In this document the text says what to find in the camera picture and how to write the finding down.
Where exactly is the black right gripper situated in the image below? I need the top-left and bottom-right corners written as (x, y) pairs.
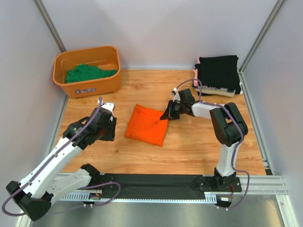
top-left (160, 100), bottom-right (186, 121)

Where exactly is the orange t shirt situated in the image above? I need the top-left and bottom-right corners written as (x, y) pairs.
top-left (125, 104), bottom-right (168, 147)

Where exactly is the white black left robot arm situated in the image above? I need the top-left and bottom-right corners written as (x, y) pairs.
top-left (2, 102), bottom-right (120, 221)

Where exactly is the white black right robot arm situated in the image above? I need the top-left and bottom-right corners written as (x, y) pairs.
top-left (160, 88), bottom-right (248, 192)

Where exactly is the beige folded t shirt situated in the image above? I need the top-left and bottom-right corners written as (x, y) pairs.
top-left (195, 86), bottom-right (236, 97)

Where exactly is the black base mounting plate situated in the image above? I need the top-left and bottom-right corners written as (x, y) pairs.
top-left (95, 174), bottom-right (242, 200)

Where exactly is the black folded t shirt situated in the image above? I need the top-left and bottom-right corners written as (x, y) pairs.
top-left (195, 55), bottom-right (241, 95)
top-left (197, 92), bottom-right (243, 97)

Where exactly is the black bottom folded t shirt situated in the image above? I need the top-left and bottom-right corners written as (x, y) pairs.
top-left (197, 92), bottom-right (243, 97)

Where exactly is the green t shirt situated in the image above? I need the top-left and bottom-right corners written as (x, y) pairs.
top-left (65, 64), bottom-right (118, 84)

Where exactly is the orange plastic basket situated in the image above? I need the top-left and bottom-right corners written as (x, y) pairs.
top-left (53, 46), bottom-right (121, 98)

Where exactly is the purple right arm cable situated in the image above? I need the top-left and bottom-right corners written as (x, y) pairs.
top-left (172, 79), bottom-right (250, 211)

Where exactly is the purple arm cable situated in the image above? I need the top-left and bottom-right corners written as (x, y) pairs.
top-left (1, 96), bottom-right (121, 217)
top-left (172, 79), bottom-right (250, 211)

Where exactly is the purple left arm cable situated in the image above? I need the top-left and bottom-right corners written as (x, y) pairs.
top-left (1, 96), bottom-right (121, 217)

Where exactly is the white slotted cable duct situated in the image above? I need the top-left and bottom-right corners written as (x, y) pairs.
top-left (59, 192), bottom-right (218, 203)

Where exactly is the aluminium right side rail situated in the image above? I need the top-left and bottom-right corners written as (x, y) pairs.
top-left (239, 71), bottom-right (273, 175)

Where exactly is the aluminium front frame rail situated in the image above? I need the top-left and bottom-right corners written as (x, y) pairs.
top-left (54, 172), bottom-right (288, 196)

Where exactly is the aluminium left corner post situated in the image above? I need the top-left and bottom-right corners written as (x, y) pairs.
top-left (33, 0), bottom-right (66, 53)

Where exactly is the aluminium corner post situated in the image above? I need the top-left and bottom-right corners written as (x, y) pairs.
top-left (33, 0), bottom-right (66, 53)
top-left (239, 0), bottom-right (286, 73)

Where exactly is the aluminium right corner post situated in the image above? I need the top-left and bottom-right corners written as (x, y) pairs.
top-left (239, 0), bottom-right (286, 73)

